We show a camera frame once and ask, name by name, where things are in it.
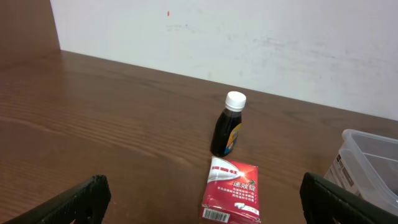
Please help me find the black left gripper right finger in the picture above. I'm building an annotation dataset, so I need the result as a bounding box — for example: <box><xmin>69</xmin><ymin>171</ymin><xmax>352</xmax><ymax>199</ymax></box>
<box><xmin>300</xmin><ymin>172</ymin><xmax>397</xmax><ymax>224</ymax></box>

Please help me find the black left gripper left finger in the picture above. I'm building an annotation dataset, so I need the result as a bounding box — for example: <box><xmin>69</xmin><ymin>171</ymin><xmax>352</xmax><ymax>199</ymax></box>
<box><xmin>6</xmin><ymin>175</ymin><xmax>111</xmax><ymax>224</ymax></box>

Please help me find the clear plastic container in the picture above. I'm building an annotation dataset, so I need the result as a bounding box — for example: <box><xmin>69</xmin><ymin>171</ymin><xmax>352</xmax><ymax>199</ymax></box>
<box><xmin>324</xmin><ymin>129</ymin><xmax>397</xmax><ymax>215</ymax></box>

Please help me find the red medicine box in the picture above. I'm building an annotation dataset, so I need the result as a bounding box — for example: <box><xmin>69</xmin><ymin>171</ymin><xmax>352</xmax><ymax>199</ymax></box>
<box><xmin>200</xmin><ymin>156</ymin><xmax>261</xmax><ymax>224</ymax></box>

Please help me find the dark bottle white cap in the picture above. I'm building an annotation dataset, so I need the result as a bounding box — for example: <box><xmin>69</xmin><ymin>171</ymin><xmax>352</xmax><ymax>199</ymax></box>
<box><xmin>210</xmin><ymin>91</ymin><xmax>246</xmax><ymax>157</ymax></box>

